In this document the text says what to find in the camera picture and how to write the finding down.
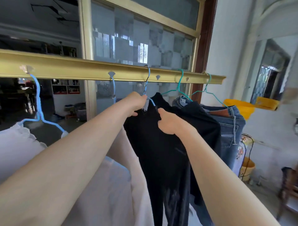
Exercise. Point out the grey sofa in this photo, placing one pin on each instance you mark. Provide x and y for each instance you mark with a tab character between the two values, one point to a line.
76	111

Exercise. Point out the beige floor pail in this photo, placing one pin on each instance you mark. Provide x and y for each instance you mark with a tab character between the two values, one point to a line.
248	166

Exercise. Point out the white ornate arch frame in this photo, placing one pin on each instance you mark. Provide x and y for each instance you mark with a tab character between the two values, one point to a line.
256	28

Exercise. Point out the indoor wall shelf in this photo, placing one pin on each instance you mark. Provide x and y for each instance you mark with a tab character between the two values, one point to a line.
66	89

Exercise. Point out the ceiling lamp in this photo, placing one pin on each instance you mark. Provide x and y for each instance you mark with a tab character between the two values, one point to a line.
53	10

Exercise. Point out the wooden chair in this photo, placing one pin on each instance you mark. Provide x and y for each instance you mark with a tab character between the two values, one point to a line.
288	186

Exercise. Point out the floral patterned cloth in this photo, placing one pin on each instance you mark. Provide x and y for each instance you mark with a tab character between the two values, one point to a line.
239	151

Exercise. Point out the yellow plastic bucket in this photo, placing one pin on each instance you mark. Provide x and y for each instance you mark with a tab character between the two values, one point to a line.
242	108

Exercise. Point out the person's left hand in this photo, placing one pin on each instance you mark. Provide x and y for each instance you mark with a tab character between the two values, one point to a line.
135	102

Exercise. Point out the person's right hand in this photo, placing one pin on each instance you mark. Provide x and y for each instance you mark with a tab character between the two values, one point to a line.
173	123

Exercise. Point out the person's right forearm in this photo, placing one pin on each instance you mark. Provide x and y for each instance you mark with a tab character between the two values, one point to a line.
223	186

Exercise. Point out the gold clothes rail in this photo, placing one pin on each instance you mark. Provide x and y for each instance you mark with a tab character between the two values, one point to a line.
69	67

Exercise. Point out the sheer white lace-collar shirt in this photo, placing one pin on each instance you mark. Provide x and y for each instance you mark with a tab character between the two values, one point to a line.
14	149

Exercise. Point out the person's left forearm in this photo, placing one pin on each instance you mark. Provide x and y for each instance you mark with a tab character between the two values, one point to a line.
58	167

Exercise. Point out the brown door frame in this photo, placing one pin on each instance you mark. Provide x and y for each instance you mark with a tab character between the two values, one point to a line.
206	42

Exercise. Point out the gold framed glass door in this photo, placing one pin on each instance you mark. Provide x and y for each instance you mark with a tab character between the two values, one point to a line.
86	35

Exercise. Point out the black sheer blouse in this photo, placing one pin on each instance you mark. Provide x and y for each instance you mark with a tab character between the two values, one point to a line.
163	167

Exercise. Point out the black shorts with logo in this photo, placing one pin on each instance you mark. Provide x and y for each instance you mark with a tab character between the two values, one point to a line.
204	130

